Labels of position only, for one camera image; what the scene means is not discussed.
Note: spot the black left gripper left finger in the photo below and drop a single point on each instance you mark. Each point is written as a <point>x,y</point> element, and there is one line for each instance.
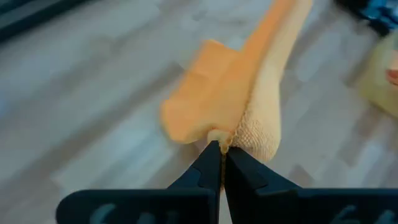
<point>186,205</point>

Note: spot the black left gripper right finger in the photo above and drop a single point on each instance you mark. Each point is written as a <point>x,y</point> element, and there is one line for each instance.
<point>267,205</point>

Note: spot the orange microfiber towel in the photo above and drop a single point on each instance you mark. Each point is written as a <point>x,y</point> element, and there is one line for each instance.
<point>217,93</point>
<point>393,77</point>

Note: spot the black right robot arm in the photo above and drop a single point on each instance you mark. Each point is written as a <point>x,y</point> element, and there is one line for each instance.
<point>373,12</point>

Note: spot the yellow translucent plastic bin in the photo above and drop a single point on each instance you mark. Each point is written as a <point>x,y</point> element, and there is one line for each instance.
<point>376,81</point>

